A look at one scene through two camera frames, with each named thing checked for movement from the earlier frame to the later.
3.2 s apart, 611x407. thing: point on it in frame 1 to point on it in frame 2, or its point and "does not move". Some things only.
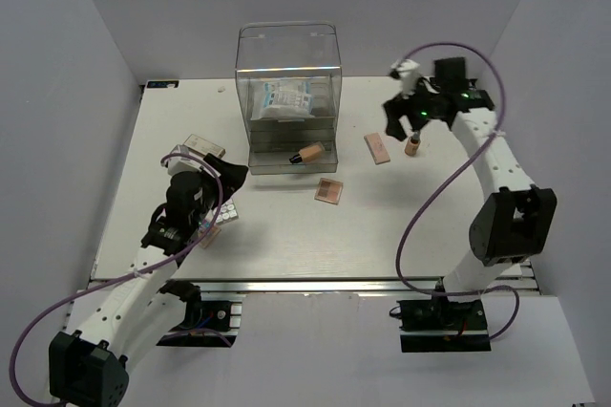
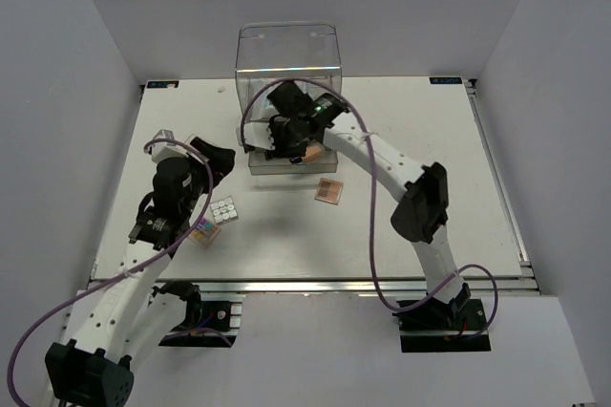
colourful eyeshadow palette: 212,233 does not move
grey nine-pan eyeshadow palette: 227,212 does not move
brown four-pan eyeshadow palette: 328,191 does not move
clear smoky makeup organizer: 288,82 does not move
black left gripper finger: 230,175 to 221,159
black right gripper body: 423,104 to 286,139
